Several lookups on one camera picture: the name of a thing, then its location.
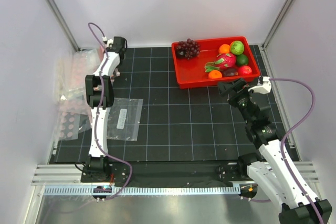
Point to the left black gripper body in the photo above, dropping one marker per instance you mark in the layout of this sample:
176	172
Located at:
119	65

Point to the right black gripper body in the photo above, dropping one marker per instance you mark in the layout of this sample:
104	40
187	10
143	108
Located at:
240	99

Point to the pink dragon fruit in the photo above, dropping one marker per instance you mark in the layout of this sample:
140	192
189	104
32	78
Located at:
223	61

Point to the pink-dotted zip bag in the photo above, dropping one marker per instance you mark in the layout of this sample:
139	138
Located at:
71	71

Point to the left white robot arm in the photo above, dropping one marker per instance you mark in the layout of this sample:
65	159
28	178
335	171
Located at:
100	99

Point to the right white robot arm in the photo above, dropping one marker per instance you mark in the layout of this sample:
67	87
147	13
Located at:
272	168

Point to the clear blue-zip bag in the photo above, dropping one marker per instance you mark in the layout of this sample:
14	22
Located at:
124	119

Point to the pink-dotted bag on table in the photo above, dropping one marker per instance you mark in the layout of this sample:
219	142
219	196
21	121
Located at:
74	117

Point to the dark purple fruit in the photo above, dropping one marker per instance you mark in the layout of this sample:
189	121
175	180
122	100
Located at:
230	72

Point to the red apple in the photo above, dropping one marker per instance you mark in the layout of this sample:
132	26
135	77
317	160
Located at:
244	70

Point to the orange tangerine at front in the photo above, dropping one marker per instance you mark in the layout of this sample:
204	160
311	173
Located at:
215	74

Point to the orange tangerine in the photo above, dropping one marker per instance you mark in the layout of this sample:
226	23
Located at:
215	74
224	49

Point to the dark green lime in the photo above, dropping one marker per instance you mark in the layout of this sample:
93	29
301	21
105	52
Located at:
242	60

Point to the light green bumpy fruit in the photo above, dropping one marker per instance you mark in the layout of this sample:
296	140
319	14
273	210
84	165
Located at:
237	47

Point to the orange tangerine at back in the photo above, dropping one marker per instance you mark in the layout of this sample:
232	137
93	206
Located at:
224	49

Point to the red plastic tray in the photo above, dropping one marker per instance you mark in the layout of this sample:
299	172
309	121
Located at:
210	61

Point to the dark purple grape bunch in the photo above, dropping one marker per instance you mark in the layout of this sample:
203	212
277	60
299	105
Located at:
187	49

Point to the black grid mat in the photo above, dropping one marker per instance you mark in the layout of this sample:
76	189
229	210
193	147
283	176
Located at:
176	124

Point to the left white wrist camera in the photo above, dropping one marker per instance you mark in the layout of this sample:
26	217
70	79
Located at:
107	43

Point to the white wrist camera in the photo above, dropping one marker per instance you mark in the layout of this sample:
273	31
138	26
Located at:
107	43
263	87

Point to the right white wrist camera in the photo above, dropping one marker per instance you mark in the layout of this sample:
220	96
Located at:
263	87

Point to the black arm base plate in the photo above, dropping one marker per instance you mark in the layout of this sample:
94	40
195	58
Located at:
166	173

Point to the left aluminium corner post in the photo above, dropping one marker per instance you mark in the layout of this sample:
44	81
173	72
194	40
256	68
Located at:
63	24

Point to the aluminium corner post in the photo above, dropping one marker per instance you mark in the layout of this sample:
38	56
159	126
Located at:
63	24
279	19

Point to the perforated metal rail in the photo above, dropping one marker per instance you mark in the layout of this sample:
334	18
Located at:
95	190

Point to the right aluminium corner post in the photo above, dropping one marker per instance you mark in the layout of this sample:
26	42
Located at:
279	19

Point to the aluminium front frame bar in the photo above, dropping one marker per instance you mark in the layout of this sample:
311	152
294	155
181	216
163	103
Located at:
68	174

